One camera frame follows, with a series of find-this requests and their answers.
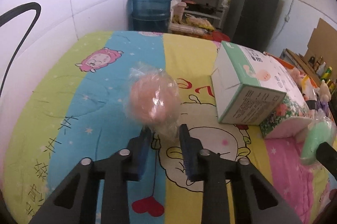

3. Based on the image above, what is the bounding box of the green sponge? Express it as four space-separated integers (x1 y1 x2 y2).
300 109 336 166

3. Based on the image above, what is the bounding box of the beige teddy bear purple dress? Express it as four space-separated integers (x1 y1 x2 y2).
316 80 331 111

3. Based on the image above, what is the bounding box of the pink ball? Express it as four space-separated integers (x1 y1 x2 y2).
124 62 181 141

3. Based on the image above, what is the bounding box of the floral tissue pack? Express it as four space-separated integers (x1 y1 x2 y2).
259 55 314 140

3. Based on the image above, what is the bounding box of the green condiment bottle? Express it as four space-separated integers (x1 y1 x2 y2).
322 66 332 82

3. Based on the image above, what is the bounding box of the colourful cartoon bed sheet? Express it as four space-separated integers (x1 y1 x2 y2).
2 31 336 223

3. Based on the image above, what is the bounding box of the pink plush toy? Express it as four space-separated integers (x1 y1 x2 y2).
288 67 304 81

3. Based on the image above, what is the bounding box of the wooden cutting board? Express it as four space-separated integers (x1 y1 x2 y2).
286 49 320 82

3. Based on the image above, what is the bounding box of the green white cardboard box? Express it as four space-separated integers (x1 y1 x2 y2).
210 40 288 126

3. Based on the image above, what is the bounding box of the red plastic basket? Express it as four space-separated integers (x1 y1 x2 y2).
211 31 231 42

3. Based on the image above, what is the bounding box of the black refrigerator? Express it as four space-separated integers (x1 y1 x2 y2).
223 0 279 51

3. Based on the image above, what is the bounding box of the blue water jug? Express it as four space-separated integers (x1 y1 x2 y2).
131 0 172 33

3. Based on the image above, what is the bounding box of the black cable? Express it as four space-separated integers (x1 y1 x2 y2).
0 2 42 98

